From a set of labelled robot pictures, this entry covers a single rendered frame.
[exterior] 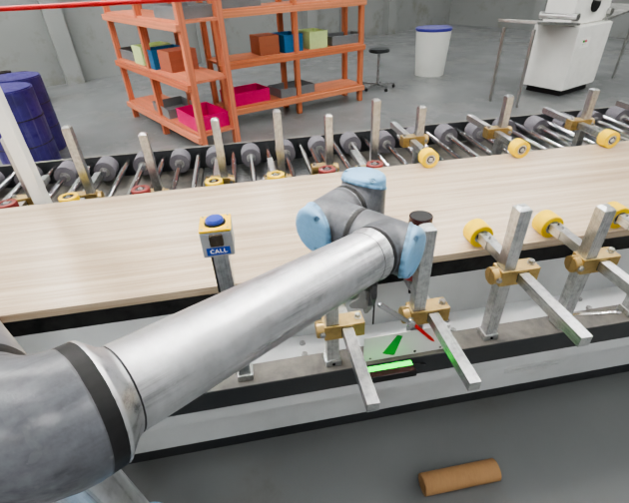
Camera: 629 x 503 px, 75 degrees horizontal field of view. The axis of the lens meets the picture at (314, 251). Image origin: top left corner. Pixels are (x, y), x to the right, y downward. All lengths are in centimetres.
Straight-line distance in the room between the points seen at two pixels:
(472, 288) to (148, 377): 132
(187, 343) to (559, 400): 205
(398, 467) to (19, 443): 167
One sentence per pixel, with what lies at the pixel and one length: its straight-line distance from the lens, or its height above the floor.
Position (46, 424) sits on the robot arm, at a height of 142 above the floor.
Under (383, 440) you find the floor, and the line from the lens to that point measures 196.
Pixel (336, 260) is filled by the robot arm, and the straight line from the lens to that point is 55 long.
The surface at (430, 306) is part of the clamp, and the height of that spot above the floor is 87.
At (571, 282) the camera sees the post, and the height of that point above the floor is 87.
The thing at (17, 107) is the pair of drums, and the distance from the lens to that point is 509.
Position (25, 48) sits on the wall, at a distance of 982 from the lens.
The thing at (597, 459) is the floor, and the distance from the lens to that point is 219.
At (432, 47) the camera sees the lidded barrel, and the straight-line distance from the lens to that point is 809.
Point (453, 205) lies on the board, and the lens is 170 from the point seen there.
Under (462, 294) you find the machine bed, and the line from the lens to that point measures 157.
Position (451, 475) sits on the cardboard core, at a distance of 185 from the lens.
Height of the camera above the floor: 168
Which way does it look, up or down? 34 degrees down
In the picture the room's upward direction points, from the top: 3 degrees counter-clockwise
